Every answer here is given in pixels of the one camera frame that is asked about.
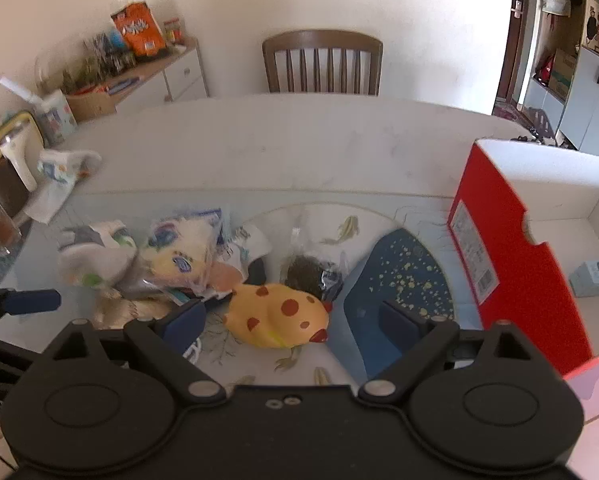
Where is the brown wooden door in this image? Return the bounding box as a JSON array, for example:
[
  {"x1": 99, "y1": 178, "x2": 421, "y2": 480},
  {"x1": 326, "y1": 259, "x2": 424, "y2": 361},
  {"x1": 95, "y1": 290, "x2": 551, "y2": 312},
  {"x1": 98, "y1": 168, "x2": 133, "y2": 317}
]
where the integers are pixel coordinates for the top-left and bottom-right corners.
[{"x1": 493, "y1": 0, "x2": 533, "y2": 111}]

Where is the orange snack bag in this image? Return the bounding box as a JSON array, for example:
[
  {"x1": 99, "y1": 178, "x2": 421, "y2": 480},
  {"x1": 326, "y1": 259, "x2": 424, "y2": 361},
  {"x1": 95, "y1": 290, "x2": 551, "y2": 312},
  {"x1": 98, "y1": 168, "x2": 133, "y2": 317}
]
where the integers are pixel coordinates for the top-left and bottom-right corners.
[{"x1": 110, "y1": 1, "x2": 168, "y2": 58}]

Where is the printed white carton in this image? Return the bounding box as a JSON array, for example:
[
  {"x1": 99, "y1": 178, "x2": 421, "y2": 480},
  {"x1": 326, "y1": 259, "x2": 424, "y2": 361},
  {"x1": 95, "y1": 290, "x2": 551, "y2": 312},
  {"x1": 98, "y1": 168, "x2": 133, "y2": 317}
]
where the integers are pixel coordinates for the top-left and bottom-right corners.
[{"x1": 32, "y1": 90, "x2": 78, "y2": 146}]

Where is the white wooden sideboard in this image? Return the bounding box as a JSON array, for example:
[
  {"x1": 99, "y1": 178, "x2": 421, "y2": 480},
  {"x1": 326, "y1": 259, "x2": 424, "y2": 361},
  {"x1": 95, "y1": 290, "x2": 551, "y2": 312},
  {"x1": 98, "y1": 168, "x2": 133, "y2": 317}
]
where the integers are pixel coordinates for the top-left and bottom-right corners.
[{"x1": 70, "y1": 37, "x2": 210, "y2": 121}]

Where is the wooden chair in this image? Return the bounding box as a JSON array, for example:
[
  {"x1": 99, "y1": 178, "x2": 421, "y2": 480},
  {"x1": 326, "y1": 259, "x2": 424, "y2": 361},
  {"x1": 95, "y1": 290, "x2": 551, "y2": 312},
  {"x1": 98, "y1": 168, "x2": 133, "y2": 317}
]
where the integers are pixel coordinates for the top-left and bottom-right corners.
[{"x1": 262, "y1": 30, "x2": 384, "y2": 97}]

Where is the grey cupboard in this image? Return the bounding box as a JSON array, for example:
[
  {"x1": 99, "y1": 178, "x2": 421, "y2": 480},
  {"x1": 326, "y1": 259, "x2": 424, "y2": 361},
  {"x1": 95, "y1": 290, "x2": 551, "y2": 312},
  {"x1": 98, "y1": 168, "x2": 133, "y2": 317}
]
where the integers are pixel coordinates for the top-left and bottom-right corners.
[{"x1": 522, "y1": 45, "x2": 599, "y2": 153}]

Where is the yellow chicken toy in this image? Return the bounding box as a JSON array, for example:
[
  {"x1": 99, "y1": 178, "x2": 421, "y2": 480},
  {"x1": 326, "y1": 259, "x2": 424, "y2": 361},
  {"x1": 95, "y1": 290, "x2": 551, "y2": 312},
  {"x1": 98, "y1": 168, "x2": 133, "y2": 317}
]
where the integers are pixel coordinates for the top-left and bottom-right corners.
[{"x1": 224, "y1": 282, "x2": 333, "y2": 350}]

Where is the white printed bag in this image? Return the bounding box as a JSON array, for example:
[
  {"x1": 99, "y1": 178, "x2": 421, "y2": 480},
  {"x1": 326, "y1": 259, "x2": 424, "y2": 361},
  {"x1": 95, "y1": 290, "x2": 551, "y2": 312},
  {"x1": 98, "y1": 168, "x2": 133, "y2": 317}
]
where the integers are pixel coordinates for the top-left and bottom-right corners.
[{"x1": 27, "y1": 149, "x2": 103, "y2": 223}]

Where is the small toy clutter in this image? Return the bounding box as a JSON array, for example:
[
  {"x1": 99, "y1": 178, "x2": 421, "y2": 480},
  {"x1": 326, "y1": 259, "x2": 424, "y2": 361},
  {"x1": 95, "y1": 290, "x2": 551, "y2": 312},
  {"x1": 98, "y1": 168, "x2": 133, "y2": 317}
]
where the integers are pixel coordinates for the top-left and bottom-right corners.
[{"x1": 82, "y1": 27, "x2": 135, "y2": 73}]

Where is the brown snack packet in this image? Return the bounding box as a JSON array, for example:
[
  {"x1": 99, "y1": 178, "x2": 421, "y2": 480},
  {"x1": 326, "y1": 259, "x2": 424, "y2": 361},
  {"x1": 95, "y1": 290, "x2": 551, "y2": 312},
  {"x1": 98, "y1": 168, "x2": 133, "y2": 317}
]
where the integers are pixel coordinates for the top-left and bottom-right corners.
[{"x1": 92, "y1": 285, "x2": 180, "y2": 331}]

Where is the printed table mat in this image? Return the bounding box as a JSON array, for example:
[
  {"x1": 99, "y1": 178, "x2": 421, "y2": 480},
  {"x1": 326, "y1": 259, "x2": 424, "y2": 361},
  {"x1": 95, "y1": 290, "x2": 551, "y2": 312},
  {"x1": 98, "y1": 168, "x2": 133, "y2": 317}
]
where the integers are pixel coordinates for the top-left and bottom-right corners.
[{"x1": 4, "y1": 190, "x2": 480, "y2": 386}]

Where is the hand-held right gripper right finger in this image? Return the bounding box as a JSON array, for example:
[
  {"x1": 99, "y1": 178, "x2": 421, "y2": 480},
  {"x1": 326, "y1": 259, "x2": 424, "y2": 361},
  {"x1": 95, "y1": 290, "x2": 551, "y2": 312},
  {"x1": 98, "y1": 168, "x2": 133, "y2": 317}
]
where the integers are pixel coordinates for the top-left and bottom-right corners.
[{"x1": 358, "y1": 300, "x2": 537, "y2": 403}]

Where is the small wooden box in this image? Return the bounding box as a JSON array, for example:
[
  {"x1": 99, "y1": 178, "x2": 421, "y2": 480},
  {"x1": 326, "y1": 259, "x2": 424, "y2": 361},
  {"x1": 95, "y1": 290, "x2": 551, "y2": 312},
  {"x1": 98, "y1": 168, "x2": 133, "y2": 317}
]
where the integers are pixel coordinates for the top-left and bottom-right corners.
[{"x1": 64, "y1": 85, "x2": 118, "y2": 121}]

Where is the small pale blue box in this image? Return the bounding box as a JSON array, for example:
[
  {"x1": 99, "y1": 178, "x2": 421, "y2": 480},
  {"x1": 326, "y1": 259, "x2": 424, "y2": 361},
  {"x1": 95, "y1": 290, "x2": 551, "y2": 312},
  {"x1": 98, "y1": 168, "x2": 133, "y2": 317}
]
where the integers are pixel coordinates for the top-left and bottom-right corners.
[{"x1": 568, "y1": 260, "x2": 599, "y2": 298}]

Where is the dark seaweed packet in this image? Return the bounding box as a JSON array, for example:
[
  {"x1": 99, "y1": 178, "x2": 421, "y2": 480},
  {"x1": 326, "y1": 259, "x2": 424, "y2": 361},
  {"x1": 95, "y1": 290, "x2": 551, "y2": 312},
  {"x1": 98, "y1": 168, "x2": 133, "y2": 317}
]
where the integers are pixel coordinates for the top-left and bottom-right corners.
[{"x1": 282, "y1": 212, "x2": 353, "y2": 306}]

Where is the blueberry pastry packet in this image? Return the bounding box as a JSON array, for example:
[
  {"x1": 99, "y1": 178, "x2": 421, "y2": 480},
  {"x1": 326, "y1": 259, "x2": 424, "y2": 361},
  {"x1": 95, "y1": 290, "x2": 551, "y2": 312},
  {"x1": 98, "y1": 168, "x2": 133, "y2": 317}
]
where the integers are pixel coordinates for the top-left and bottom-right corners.
[{"x1": 144, "y1": 207, "x2": 230, "y2": 291}]

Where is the red bag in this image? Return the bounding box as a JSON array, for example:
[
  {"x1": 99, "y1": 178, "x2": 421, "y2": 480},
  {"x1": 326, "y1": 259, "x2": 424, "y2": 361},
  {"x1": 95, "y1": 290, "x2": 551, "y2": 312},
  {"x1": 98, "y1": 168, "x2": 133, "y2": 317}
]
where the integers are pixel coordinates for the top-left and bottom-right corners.
[{"x1": 534, "y1": 55, "x2": 555, "y2": 86}]

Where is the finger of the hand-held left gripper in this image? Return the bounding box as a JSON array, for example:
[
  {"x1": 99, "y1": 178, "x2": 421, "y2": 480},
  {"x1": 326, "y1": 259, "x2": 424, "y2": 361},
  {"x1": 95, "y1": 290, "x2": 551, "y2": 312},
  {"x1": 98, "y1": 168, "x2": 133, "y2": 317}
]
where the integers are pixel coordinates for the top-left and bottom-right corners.
[
  {"x1": 0, "y1": 282, "x2": 62, "y2": 333},
  {"x1": 0, "y1": 334, "x2": 43, "y2": 386}
]

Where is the white green snack bag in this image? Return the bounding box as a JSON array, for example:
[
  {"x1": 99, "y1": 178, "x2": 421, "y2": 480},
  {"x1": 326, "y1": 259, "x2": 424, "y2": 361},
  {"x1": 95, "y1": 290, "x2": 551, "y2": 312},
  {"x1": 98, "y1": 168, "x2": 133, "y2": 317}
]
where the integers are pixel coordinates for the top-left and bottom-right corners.
[{"x1": 57, "y1": 220, "x2": 140, "y2": 291}]

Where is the red cardboard box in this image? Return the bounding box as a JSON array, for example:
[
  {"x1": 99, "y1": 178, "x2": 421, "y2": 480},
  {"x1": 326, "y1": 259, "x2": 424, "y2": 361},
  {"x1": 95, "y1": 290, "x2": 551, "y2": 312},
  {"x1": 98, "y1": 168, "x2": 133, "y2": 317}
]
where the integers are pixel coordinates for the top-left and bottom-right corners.
[{"x1": 447, "y1": 137, "x2": 599, "y2": 426}]

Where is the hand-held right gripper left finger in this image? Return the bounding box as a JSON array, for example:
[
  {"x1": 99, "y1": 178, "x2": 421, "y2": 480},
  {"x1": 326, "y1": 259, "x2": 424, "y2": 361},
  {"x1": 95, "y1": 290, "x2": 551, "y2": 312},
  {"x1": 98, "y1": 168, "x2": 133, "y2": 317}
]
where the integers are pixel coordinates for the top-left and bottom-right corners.
[{"x1": 44, "y1": 300, "x2": 228, "y2": 406}]

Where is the red snack packet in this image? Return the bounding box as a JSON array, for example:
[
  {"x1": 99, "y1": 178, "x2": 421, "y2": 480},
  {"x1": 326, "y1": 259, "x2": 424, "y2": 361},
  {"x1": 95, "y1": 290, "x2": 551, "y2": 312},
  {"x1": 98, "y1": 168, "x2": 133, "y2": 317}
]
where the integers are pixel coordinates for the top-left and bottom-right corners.
[{"x1": 164, "y1": 17, "x2": 186, "y2": 46}]

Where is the brown cardboard box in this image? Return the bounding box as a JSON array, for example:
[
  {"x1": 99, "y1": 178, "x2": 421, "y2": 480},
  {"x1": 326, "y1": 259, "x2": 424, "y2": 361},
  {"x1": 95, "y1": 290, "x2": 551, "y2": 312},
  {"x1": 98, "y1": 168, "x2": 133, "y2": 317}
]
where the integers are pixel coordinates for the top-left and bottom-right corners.
[{"x1": 549, "y1": 49, "x2": 577, "y2": 101}]

